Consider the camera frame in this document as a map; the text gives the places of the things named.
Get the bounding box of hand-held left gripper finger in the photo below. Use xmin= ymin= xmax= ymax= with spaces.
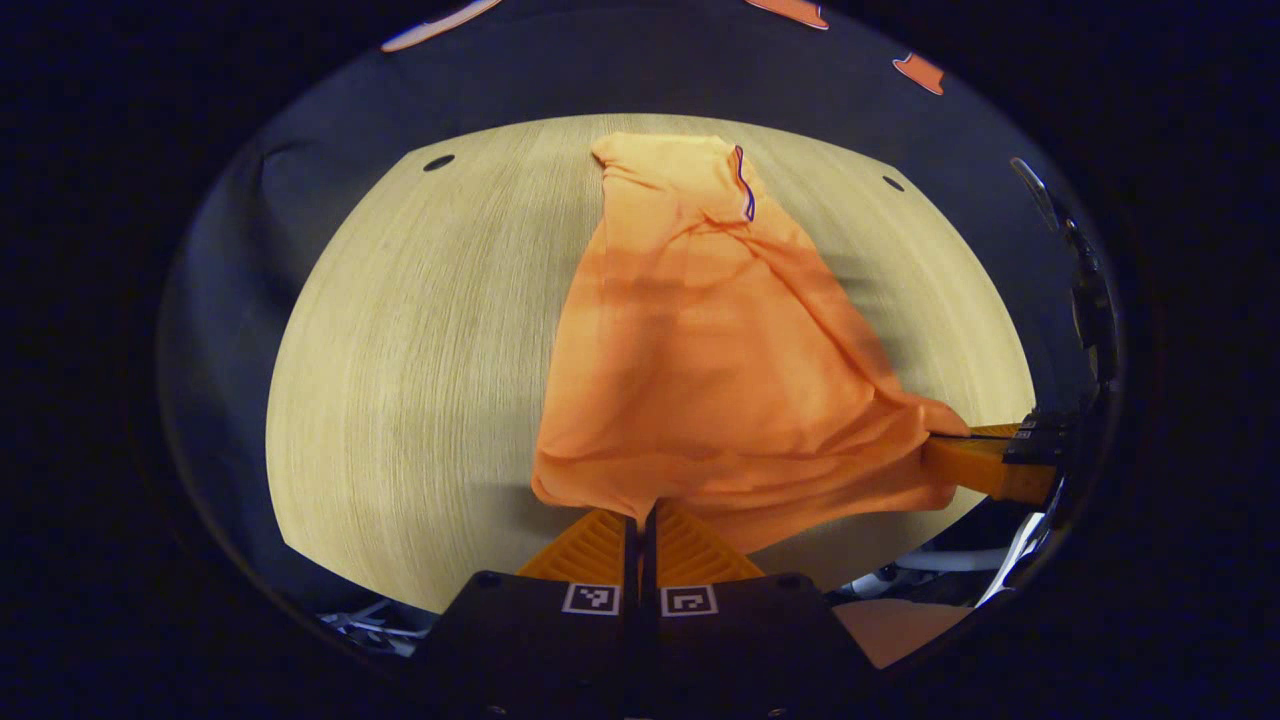
xmin=412 ymin=507 xmax=642 ymax=720
xmin=644 ymin=499 xmax=872 ymax=720

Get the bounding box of grey metal frame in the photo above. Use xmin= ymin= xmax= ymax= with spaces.
xmin=320 ymin=600 xmax=438 ymax=657

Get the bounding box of white chair base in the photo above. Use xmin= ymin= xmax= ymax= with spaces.
xmin=848 ymin=512 xmax=1047 ymax=607

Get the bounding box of orange T-shirt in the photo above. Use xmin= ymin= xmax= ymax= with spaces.
xmin=530 ymin=132 xmax=973 ymax=556

